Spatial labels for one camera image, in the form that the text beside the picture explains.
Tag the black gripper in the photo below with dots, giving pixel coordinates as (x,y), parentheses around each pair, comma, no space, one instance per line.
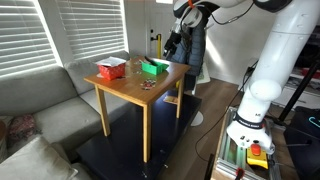
(176,38)

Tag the small black tool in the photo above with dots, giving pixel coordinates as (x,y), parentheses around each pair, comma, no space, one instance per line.
(150,61)

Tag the green storage box with lid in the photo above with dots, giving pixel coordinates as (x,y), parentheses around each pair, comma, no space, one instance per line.
(153,68)

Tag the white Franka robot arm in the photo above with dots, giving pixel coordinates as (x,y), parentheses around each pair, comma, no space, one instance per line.
(283,56)

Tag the red patterned gift box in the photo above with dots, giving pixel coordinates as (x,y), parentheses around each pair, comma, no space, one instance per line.
(111,71)

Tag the yellow emergency stop box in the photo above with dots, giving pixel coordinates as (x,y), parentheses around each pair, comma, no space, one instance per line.
(257,159)

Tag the dark blue puffer jacket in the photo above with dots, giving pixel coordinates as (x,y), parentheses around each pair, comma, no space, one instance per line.
(196,50)

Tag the white door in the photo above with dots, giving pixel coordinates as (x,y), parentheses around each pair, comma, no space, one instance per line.
(160,20)

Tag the white bag with green print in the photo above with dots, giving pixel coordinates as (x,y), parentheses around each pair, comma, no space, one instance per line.
(203,75)

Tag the light wooden table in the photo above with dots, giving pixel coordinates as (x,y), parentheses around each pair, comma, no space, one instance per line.
(133,86)

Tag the white paper sheet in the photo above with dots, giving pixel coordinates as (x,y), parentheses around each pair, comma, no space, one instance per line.
(110,61)

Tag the white clothes rack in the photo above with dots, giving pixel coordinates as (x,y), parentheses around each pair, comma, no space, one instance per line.
(197,119)

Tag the white window blind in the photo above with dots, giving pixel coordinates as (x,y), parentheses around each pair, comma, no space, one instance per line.
(93,26)
(23,33)

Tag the dark navy low platform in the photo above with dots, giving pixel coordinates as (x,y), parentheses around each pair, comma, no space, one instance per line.
(126,150)

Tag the grey sectional sofa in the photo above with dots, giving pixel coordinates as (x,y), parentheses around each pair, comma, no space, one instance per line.
(56,113)

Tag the black tripod stand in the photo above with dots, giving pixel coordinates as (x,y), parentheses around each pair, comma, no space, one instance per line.
(298,91)

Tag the white low shelf unit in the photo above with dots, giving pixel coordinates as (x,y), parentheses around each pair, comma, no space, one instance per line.
(300,95)

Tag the black bag with cyan logo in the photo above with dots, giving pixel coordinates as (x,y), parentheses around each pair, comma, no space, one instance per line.
(303,146)

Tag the red patterned pillow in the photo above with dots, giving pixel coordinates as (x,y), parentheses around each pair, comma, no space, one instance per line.
(23,130)

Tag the beige cushion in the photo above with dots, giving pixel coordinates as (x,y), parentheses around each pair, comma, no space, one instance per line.
(33,163)

